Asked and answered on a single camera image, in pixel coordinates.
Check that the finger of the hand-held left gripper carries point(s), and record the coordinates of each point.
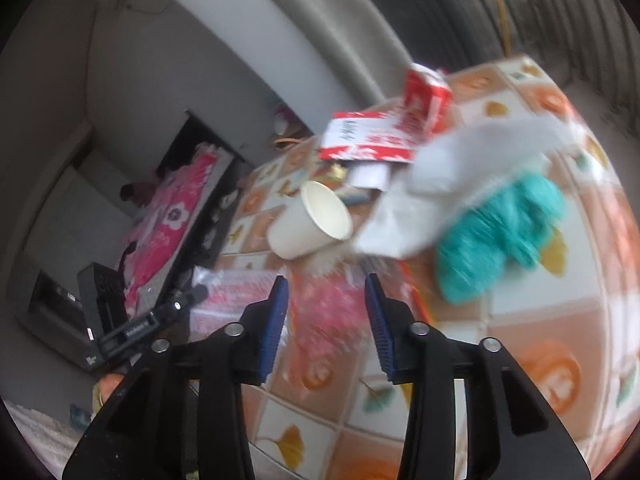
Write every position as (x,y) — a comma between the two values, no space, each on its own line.
(190,296)

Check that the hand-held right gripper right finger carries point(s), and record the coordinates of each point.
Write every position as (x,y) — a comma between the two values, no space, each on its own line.
(380,325)

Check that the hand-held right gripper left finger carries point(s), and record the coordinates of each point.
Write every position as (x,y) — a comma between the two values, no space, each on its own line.
(274,320)

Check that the white plastic bag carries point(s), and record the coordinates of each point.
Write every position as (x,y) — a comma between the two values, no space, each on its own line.
(430,195)

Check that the teal plastic bag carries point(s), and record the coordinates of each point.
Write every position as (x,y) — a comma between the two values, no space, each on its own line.
(495,240)

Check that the clear wrapper with red print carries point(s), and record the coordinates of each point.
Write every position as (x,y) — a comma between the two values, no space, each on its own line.
(225,300)

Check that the orange packet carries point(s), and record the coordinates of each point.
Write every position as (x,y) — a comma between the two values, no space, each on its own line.
(417,295)

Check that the pink snack packet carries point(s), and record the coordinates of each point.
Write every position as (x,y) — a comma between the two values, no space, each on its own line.
(325,320)

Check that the grey cabinet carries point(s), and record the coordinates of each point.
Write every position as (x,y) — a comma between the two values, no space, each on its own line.
(50,310)

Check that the pink floral blanket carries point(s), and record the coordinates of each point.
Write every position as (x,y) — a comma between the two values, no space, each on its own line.
(170,220)

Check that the white paper cup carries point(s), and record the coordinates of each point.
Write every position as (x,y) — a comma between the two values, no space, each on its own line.
(305,230)

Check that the dark cloth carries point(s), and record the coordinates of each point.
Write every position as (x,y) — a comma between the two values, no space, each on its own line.
(136,193)

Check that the white paper slip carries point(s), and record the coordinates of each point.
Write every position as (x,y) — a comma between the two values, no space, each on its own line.
(370,177)

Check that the patterned tablecloth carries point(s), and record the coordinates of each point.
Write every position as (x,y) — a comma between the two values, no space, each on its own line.
(530,320)

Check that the gold wrapper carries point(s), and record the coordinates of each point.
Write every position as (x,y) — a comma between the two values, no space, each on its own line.
(336,171)

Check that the woven basket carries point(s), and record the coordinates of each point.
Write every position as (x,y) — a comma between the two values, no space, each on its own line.
(290,141)

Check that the red and white paper package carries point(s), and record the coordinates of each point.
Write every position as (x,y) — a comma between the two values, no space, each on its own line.
(365,137)

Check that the red drink carton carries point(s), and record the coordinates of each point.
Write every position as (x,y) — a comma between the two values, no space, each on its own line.
(425,97)

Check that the yellow pole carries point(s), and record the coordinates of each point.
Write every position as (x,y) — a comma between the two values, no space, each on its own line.
(501,10)

